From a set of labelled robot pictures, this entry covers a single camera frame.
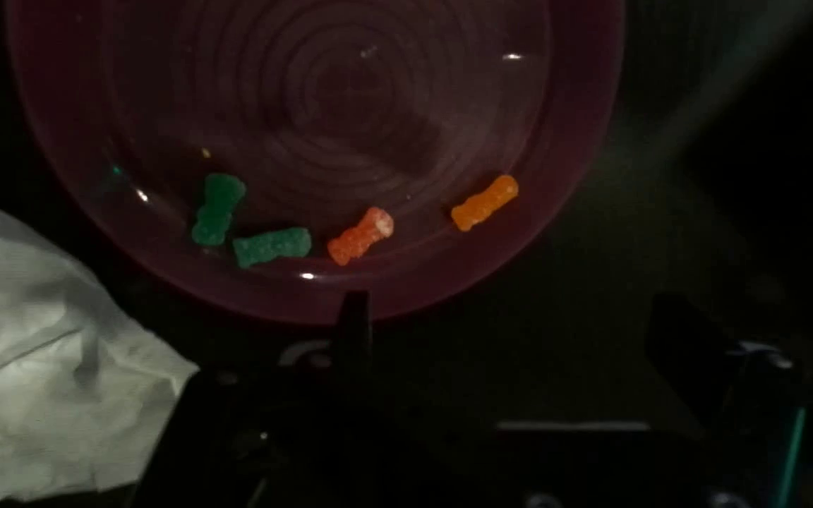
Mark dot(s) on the orange gummy candy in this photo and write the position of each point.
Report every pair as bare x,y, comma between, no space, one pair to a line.
485,201

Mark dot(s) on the crumpled white paper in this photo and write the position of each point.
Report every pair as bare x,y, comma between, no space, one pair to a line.
39,375

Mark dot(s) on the green gummy candy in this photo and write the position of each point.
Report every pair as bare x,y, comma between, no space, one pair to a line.
271,245
217,208

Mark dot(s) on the pink plastic bowl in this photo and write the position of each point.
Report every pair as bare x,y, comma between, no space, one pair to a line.
310,112

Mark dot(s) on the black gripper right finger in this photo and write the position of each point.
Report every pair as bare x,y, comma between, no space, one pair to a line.
753,424

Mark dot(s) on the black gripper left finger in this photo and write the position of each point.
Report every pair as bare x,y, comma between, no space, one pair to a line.
354,328

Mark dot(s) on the red gummy candy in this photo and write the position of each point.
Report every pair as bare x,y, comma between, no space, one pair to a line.
358,234

